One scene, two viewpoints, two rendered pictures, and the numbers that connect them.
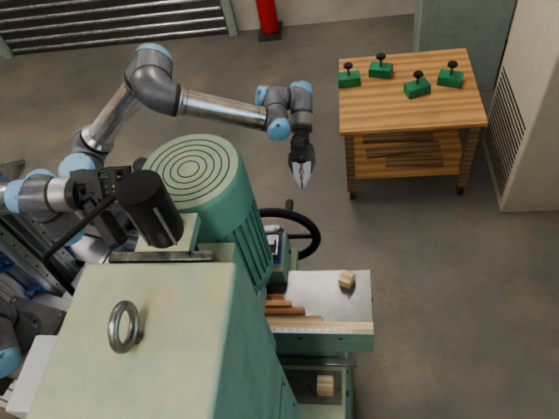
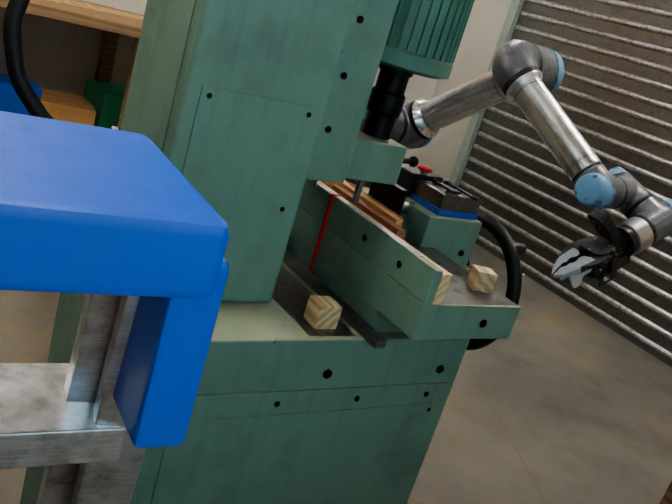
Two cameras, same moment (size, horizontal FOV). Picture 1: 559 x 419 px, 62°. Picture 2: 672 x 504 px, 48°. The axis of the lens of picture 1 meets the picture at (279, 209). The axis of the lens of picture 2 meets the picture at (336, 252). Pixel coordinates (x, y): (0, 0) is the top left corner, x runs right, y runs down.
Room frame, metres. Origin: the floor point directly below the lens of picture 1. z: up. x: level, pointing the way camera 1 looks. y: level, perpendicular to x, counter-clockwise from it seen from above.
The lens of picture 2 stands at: (-0.50, -0.66, 1.28)
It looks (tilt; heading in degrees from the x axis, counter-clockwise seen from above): 18 degrees down; 37
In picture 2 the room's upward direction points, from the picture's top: 17 degrees clockwise
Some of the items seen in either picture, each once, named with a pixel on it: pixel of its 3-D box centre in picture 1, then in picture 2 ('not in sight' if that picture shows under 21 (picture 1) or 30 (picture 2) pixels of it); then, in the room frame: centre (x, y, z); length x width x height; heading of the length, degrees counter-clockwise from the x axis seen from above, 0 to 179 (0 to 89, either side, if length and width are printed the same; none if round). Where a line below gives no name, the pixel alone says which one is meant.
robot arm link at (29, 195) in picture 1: (37, 196); not in sight; (0.76, 0.51, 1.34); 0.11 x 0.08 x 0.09; 74
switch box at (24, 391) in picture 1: (71, 390); not in sight; (0.27, 0.35, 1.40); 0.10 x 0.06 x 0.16; 164
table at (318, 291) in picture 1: (263, 293); (386, 245); (0.65, 0.10, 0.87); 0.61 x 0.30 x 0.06; 74
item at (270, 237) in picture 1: (256, 244); (438, 191); (0.74, 0.08, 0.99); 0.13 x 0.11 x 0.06; 74
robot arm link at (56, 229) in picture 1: (58, 218); not in sight; (0.77, 0.51, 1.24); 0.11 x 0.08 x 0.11; 23
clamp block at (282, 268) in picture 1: (263, 258); (427, 227); (0.73, 0.08, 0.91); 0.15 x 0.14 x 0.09; 74
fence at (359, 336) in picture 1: (253, 334); (331, 210); (0.51, 0.14, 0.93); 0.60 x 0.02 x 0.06; 74
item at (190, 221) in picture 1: (160, 229); not in sight; (0.41, 0.16, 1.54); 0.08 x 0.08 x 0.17; 74
